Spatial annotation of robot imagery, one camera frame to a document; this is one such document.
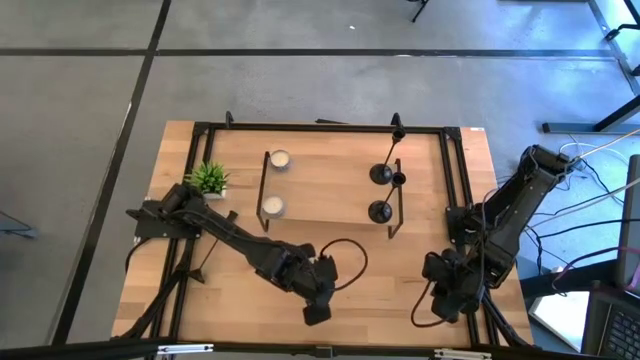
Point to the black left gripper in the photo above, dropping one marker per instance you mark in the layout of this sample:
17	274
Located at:
305	272

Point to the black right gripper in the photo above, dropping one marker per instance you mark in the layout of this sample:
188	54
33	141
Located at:
455	290

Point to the white tealight candle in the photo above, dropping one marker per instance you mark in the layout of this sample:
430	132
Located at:
280	159
273	206

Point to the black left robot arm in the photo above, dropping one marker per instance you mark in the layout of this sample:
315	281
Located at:
235	240

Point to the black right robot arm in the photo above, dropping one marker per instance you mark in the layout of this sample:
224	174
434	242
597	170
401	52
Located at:
520	210

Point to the white flat board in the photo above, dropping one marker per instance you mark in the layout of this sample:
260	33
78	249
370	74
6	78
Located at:
560	315

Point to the green plant in white pot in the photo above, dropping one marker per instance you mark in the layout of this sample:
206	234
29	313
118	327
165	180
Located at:
210	177

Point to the dark laptop with keyboard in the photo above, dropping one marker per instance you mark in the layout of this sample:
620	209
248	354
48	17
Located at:
620	335

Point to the dark monitor edge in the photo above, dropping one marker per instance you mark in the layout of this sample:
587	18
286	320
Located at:
631	225

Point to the black tripod leg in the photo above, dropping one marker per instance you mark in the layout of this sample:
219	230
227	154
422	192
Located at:
419	12

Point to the grey floor stand foot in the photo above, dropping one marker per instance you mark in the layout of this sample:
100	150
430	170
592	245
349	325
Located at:
22	232

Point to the silver metal bracket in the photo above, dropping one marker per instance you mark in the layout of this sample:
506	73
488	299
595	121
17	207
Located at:
462	354
185	349

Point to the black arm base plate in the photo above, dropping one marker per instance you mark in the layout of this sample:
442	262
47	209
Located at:
456	225
145	225

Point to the black aluminium rig frame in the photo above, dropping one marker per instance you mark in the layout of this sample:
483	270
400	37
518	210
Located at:
325	128

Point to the grey desk leg frame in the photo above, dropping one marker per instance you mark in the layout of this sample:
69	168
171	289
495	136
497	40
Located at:
575	128

